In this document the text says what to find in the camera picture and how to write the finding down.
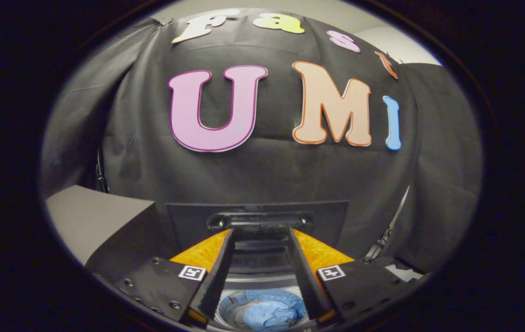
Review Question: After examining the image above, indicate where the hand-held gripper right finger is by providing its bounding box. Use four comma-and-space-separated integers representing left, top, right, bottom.
288, 227, 429, 324

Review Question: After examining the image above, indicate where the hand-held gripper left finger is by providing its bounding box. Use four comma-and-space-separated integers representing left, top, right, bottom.
92, 228, 236, 326

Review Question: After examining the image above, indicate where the light blue garment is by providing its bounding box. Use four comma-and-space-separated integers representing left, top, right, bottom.
230, 290, 307, 332

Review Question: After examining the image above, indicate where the dark washing machine lid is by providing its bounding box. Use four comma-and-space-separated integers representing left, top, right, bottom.
165, 201, 350, 277

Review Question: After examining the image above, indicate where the black box with white label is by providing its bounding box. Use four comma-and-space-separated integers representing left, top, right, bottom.
384, 257, 430, 283

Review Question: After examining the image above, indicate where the black backdrop cloth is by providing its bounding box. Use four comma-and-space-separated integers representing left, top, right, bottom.
41, 7, 482, 273

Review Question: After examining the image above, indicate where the beige and dark cabinet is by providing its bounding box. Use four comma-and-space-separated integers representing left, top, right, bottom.
46, 185, 171, 278

